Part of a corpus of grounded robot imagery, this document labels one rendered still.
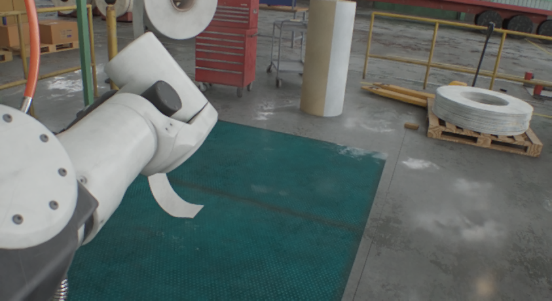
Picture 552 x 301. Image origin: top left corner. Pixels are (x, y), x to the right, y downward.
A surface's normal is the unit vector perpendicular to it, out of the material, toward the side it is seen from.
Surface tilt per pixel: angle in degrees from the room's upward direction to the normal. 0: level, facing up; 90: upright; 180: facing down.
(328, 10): 90
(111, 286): 0
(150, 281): 0
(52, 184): 50
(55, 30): 90
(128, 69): 88
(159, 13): 90
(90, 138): 22
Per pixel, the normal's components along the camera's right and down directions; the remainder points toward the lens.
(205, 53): -0.26, 0.36
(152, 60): 0.57, -0.14
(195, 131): 0.79, -0.48
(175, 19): 0.68, 0.33
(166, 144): 0.57, 0.55
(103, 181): 0.94, -0.22
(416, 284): 0.07, -0.92
